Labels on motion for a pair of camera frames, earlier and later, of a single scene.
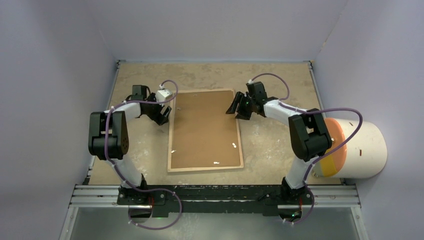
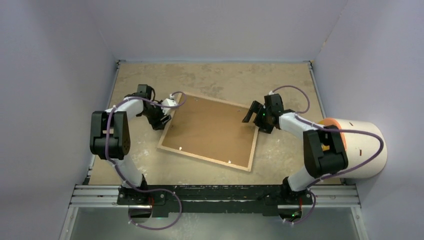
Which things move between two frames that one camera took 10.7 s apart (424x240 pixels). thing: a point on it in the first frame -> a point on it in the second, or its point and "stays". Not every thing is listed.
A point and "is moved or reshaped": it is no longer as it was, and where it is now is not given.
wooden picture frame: (202, 136) is moved or reshaped
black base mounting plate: (163, 199) stays
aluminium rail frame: (108, 196) stays
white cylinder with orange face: (358, 150) stays
